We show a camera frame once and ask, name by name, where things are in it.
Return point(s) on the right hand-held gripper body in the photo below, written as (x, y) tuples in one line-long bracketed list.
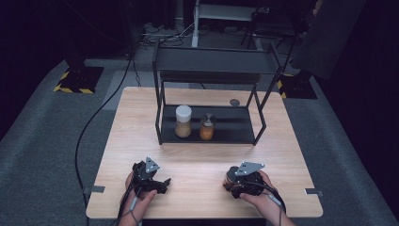
[(249, 185)]

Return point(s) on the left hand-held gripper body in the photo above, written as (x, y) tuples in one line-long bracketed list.
[(146, 180)]

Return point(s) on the black metal two-tier rack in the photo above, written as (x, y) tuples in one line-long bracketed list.
[(232, 125)]

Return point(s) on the white-lid spice jar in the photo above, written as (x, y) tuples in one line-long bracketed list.
[(183, 121)]

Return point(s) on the silver-lid spice jar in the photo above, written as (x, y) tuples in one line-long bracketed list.
[(207, 127)]

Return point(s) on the person's right hand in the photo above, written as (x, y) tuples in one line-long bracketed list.
[(266, 201)]

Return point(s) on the person's left hand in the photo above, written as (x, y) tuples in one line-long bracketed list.
[(139, 205)]

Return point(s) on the grey tape strip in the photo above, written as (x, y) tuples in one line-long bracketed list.
[(94, 189), (313, 192)]

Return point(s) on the round grey table grommet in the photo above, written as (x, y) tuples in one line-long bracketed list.
[(234, 102)]

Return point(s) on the striped-edge black stand base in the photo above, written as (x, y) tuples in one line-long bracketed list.
[(298, 86), (80, 80)]

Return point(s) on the black tripod stand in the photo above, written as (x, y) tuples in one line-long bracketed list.
[(266, 22)]

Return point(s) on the dark grey panel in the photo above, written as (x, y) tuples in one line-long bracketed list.
[(329, 34)]

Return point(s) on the white desk frame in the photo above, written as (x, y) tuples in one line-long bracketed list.
[(216, 12)]

